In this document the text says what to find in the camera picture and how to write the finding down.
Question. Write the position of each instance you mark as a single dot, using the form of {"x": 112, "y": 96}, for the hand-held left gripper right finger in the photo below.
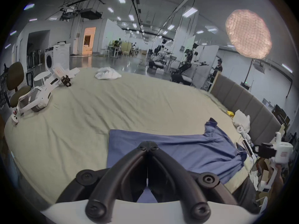
{"x": 177, "y": 171}

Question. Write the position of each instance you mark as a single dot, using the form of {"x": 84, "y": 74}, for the person's legs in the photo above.
{"x": 245, "y": 191}

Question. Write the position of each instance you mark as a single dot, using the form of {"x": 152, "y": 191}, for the dark blue shirt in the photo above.
{"x": 186, "y": 150}

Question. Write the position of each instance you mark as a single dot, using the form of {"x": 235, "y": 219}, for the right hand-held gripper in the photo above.
{"x": 282, "y": 152}

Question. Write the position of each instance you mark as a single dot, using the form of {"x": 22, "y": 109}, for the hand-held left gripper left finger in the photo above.
{"x": 118, "y": 171}

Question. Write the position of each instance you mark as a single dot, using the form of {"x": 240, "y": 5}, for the grey padded headboard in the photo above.
{"x": 245, "y": 104}

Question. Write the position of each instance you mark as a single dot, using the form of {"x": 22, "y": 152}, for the white washing machine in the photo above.
{"x": 56, "y": 57}

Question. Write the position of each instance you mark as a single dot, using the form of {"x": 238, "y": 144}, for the person's right hand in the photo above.
{"x": 277, "y": 175}

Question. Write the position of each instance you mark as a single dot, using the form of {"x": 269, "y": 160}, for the yellow small object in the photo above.
{"x": 230, "y": 113}

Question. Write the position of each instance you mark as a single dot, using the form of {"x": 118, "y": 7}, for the white headset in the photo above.
{"x": 35, "y": 100}

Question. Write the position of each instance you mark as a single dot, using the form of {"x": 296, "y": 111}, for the white bunched cloth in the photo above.
{"x": 107, "y": 73}

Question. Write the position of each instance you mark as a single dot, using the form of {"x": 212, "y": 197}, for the bed with pale green sheet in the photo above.
{"x": 105, "y": 115}

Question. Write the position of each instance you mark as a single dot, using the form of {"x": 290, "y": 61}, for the round honeycomb studio lamp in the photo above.
{"x": 248, "y": 33}

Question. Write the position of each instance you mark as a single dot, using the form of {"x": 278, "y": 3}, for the white hand controller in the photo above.
{"x": 14, "y": 120}
{"x": 240, "y": 129}

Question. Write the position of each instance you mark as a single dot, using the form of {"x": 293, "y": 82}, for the black and white robot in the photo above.
{"x": 186, "y": 65}
{"x": 158, "y": 57}

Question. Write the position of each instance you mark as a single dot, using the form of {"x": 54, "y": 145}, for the spare white hand-held gripper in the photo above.
{"x": 59, "y": 72}

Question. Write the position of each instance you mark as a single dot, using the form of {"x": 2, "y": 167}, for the olive office chair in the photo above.
{"x": 15, "y": 78}

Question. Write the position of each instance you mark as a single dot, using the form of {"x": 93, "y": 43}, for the white round side table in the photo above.
{"x": 43, "y": 75}

